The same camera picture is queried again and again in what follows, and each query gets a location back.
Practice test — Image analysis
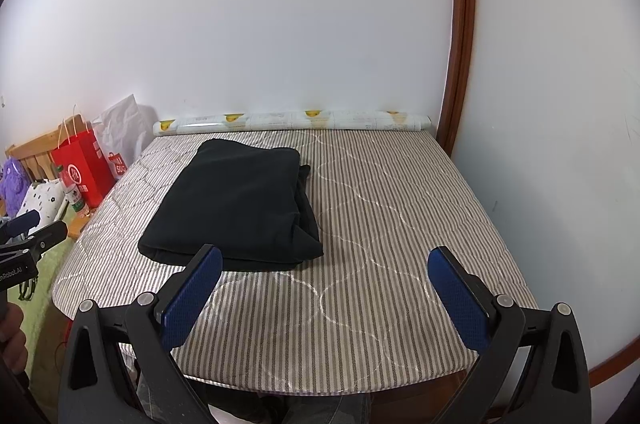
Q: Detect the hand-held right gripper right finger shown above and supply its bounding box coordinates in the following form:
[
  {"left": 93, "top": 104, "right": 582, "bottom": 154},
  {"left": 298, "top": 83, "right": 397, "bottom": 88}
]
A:
[{"left": 426, "top": 246, "right": 593, "bottom": 424}]

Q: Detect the purple plush toy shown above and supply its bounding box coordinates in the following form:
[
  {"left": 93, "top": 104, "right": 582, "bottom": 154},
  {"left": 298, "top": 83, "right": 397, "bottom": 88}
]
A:
[{"left": 0, "top": 157, "right": 31, "bottom": 217}]

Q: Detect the rolled white printed mat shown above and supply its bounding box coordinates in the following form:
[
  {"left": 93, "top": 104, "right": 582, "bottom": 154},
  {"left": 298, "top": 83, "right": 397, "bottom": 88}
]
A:
[{"left": 152, "top": 108, "right": 432, "bottom": 136}]

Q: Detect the black strap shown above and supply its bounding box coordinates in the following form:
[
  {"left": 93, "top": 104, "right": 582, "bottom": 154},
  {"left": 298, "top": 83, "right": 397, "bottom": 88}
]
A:
[{"left": 17, "top": 277, "right": 40, "bottom": 301}]

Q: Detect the red paper bag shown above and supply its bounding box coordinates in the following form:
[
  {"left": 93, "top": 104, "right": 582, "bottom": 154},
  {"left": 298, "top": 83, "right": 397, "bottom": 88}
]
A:
[{"left": 50, "top": 104, "right": 117, "bottom": 210}]

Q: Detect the green blanket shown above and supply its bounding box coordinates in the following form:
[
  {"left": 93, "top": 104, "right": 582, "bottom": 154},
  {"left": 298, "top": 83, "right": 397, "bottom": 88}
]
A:
[{"left": 20, "top": 249, "right": 76, "bottom": 385}]

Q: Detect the plastic bottle green label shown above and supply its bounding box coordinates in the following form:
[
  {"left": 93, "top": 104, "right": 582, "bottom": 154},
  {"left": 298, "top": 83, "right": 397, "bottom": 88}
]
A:
[{"left": 59, "top": 164, "right": 90, "bottom": 220}]

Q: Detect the brown wooden trim strip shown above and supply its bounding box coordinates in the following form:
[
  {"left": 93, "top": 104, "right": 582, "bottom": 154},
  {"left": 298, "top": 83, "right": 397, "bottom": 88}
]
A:
[{"left": 587, "top": 299, "right": 640, "bottom": 389}]

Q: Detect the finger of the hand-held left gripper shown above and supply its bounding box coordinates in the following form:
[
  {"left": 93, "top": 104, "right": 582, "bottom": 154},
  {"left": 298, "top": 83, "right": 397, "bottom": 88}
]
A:
[
  {"left": 0, "top": 219, "right": 68, "bottom": 257},
  {"left": 0, "top": 209, "right": 42, "bottom": 245}
]

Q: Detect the brown wooden door frame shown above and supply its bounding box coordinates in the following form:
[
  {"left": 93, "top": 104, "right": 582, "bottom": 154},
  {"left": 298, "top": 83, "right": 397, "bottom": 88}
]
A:
[{"left": 437, "top": 0, "right": 476, "bottom": 157}]

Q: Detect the wooden side table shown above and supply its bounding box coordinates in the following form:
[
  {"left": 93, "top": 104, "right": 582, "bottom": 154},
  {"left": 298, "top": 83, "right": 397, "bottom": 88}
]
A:
[{"left": 65, "top": 207, "right": 96, "bottom": 241}]

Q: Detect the black sweatshirt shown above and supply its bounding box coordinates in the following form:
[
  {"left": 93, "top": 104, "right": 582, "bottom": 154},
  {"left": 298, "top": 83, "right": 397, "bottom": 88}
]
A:
[{"left": 137, "top": 138, "right": 325, "bottom": 274}]

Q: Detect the person's left hand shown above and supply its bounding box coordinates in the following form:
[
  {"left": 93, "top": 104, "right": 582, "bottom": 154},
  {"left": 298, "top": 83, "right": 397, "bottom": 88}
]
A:
[{"left": 0, "top": 304, "right": 30, "bottom": 375}]

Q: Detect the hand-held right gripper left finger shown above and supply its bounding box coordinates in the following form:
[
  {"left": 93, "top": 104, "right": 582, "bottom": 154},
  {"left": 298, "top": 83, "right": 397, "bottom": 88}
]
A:
[{"left": 59, "top": 244, "right": 224, "bottom": 424}]

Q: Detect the striped quilted mattress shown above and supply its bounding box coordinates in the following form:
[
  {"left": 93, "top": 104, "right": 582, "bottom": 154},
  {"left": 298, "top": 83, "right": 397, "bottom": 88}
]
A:
[{"left": 51, "top": 127, "right": 540, "bottom": 397}]

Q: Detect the wooden slatted headboard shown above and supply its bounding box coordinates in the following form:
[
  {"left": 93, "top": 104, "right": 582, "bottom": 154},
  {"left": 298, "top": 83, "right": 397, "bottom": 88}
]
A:
[{"left": 5, "top": 127, "right": 68, "bottom": 185}]

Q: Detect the white plastic bag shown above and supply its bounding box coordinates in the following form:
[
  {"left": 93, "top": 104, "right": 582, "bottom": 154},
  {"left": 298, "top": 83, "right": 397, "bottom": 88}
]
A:
[{"left": 91, "top": 93, "right": 153, "bottom": 167}]

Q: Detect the white spotted pillow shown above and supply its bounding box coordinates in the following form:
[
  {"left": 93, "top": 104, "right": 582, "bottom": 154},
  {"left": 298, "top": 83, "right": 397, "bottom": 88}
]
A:
[{"left": 17, "top": 178, "right": 68, "bottom": 225}]

